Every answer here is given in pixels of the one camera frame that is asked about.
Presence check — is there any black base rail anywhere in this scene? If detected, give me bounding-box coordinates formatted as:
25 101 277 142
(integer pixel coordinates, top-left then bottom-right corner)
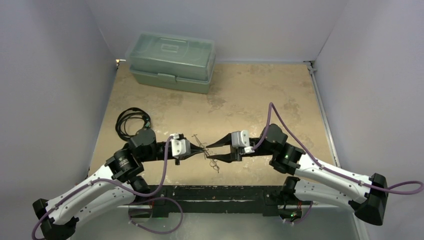
117 184 316 219

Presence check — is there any green plastic toolbox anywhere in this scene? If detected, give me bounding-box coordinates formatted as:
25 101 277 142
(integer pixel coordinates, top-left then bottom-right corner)
125 32 216 94

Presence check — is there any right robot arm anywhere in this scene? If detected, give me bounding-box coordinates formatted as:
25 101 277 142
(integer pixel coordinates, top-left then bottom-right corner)
207 123 389 226

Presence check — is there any aluminium frame rail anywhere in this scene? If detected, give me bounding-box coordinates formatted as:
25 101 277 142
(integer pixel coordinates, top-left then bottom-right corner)
303 61 370 240

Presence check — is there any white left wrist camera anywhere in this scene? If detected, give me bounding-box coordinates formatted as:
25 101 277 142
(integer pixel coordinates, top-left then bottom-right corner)
170 133 191 159

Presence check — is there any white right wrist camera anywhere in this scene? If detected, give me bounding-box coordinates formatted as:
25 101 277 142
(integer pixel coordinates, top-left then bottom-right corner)
231 130 255 155

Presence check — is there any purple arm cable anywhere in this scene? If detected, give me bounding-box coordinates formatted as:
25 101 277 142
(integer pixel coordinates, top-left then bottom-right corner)
252 102 424 226
31 135 184 240

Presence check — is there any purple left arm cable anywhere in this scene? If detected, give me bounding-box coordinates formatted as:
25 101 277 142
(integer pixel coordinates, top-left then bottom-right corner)
31 135 184 240

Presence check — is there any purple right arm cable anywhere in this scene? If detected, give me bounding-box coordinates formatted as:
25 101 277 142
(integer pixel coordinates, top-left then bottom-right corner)
252 102 424 226

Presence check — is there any coiled black cable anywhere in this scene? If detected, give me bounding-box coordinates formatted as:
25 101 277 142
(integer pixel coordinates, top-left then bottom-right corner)
115 107 152 142

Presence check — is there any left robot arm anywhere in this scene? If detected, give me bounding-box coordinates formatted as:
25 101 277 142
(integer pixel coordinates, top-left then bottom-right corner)
31 128 204 240

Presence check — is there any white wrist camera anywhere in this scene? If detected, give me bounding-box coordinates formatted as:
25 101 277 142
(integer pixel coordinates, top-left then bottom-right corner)
170 133 191 159
231 130 255 155

